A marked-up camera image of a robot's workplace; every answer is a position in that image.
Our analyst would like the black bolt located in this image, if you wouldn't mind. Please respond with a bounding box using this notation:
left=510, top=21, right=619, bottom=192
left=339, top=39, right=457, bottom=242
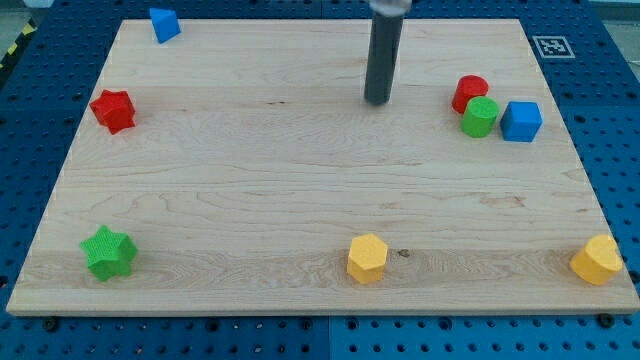
left=596, top=313, right=616, bottom=329
left=42, top=317, right=59, bottom=333

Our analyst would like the white fiducial marker tag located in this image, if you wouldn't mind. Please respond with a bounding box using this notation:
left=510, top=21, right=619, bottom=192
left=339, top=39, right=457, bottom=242
left=533, top=35, right=575, bottom=59

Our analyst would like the red cylinder block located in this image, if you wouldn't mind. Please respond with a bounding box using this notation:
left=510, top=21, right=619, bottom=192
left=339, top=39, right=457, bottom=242
left=451, top=75, right=489, bottom=114

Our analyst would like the green star block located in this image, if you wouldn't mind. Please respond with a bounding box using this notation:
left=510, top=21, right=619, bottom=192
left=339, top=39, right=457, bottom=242
left=79, top=225, right=138, bottom=281

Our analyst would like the silver rod mount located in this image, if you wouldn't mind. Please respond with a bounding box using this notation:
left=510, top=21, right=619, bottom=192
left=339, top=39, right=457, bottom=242
left=369, top=0, right=412, bottom=17

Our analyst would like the yellow hexagon block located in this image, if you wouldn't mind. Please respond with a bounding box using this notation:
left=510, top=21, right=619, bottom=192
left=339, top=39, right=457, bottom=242
left=347, top=233, right=389, bottom=284

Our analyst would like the blue triangular prism block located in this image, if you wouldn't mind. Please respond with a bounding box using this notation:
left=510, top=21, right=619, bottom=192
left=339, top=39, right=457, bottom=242
left=149, top=8, right=181, bottom=43

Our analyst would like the red star block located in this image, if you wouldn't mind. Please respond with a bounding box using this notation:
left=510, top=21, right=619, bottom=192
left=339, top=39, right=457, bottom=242
left=89, top=89, right=135, bottom=135

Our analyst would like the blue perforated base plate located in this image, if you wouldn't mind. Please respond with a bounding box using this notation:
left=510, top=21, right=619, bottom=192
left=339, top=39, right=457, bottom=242
left=1, top=1, right=639, bottom=359

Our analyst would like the black bolt left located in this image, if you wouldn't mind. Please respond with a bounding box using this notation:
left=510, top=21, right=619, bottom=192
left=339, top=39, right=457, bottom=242
left=42, top=317, right=59, bottom=333

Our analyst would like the green cylinder block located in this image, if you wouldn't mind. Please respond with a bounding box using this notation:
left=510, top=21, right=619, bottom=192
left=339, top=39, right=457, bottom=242
left=461, top=96, right=499, bottom=138

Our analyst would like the black bolt right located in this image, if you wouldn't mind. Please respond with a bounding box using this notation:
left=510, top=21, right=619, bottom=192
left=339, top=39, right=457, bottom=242
left=596, top=313, right=616, bottom=329

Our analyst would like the light wooden board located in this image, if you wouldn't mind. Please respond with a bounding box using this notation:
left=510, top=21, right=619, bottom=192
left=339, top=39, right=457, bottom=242
left=7, top=19, right=639, bottom=317

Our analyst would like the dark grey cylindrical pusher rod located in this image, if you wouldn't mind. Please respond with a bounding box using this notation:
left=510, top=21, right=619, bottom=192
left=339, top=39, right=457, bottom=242
left=364, top=12, right=404, bottom=106

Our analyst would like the yellow black hazard tape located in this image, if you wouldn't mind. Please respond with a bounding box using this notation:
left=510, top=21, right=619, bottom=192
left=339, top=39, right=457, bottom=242
left=1, top=18, right=38, bottom=71

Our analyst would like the blue cube block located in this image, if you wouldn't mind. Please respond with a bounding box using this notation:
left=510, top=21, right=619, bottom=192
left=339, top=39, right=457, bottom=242
left=500, top=101, right=543, bottom=143

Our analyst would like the yellow semicircle block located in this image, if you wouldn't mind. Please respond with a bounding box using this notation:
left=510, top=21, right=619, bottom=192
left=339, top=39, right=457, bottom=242
left=569, top=234, right=623, bottom=286

